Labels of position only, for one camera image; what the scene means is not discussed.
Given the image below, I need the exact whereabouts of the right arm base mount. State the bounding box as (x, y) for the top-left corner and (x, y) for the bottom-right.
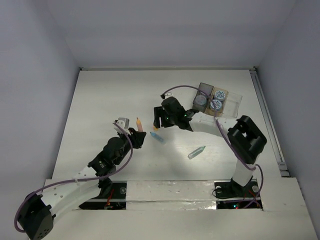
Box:
(211, 180), (263, 210)

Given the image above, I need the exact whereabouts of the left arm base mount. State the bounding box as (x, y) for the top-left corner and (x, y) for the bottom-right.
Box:
(78, 181), (127, 210)

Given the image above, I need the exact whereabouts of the blue pencil-shaped case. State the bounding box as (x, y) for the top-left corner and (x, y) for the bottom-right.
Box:
(150, 131), (166, 145)

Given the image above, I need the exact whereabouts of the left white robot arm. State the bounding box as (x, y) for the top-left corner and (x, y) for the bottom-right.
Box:
(14, 125), (147, 240)

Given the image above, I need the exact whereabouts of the purple cable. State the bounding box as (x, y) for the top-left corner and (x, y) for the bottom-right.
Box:
(14, 123), (135, 233)
(161, 85), (264, 210)

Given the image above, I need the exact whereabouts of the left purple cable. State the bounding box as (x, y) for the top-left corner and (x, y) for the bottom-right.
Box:
(14, 123), (135, 233)

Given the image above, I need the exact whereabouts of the clear plastic bin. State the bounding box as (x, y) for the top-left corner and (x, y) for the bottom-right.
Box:
(222, 91), (243, 119)

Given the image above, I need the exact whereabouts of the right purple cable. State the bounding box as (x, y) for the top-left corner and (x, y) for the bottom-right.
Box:
(161, 85), (264, 210)

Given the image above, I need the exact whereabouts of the teal pencil-shaped case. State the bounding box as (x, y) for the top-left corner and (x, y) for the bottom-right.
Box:
(187, 145), (206, 160)

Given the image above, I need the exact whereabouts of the orange pencil-shaped case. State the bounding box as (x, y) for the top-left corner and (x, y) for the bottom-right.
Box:
(136, 117), (143, 132)

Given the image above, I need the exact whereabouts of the wooden bin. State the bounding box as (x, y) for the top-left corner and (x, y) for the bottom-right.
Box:
(204, 87), (229, 117)

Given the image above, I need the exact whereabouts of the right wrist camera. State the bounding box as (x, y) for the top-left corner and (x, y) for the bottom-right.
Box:
(160, 91), (174, 100)

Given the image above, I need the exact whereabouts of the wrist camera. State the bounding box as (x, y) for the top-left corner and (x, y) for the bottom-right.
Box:
(113, 117), (130, 134)
(160, 91), (174, 100)

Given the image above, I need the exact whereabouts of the dark grey plastic bin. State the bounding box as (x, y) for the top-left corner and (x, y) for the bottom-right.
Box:
(192, 82), (214, 113)

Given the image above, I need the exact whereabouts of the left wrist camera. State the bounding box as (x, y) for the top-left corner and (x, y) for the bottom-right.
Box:
(113, 117), (130, 134)

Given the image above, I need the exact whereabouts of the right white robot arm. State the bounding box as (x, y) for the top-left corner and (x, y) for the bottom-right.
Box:
(153, 96), (267, 196)

